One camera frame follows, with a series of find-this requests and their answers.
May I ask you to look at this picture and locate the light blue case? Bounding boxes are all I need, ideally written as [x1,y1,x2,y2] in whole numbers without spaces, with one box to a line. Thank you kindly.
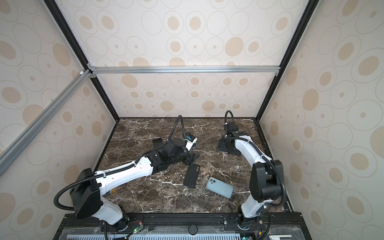
[206,177,234,199]

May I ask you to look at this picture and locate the black phone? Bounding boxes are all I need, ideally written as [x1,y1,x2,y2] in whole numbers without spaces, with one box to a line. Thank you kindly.
[153,138,163,148]

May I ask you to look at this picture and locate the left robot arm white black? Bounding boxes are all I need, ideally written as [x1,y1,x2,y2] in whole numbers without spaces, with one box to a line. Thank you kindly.
[53,127,199,232]

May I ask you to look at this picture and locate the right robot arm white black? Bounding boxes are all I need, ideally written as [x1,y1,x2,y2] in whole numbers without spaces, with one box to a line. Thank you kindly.
[218,110,287,229]

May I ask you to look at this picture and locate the black phone case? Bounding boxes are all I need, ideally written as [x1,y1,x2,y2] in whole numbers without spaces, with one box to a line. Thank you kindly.
[183,164,200,189]

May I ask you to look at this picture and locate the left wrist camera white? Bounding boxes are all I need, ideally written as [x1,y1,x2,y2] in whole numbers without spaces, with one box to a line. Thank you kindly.
[183,132,198,151]

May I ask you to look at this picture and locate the silver aluminium rail rear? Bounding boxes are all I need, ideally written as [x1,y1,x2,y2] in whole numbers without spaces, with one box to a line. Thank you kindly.
[91,66,280,74]

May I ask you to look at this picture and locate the silver aluminium rail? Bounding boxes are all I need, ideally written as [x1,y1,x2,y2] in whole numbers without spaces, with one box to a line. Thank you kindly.
[1,69,91,175]
[91,66,280,74]

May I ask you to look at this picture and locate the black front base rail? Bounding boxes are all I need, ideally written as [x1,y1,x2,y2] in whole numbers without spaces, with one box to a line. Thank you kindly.
[54,212,311,240]

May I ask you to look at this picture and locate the black frame post right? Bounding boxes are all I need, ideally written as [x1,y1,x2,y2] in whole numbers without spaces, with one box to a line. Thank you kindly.
[256,0,319,123]

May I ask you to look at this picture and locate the black frame post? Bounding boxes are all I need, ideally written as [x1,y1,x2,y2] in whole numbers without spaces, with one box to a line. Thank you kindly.
[256,0,319,123]
[44,0,120,122]

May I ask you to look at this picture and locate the silver aluminium rail left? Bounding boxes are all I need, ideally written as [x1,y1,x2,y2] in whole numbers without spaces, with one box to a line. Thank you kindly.
[1,69,91,175]

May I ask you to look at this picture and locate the black frame post left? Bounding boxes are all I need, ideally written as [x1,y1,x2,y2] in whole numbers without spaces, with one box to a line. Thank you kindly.
[44,0,120,122]

